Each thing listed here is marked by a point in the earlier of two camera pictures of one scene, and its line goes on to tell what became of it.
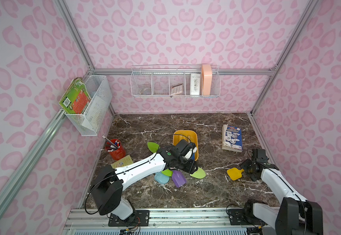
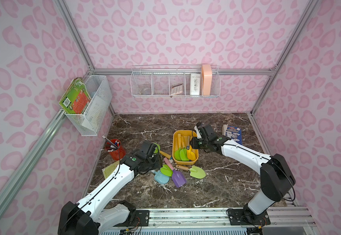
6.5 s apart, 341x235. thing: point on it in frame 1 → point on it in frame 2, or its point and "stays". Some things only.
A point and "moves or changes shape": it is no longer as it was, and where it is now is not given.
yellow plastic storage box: (190, 135) stays
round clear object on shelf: (145, 91) stays
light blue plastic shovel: (161, 178) stays
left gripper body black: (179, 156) → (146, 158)
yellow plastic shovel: (235, 174) moves or changes shape
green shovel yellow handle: (200, 174) stays
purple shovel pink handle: (178, 178) stays
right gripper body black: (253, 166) → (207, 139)
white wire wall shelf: (175, 81) stays
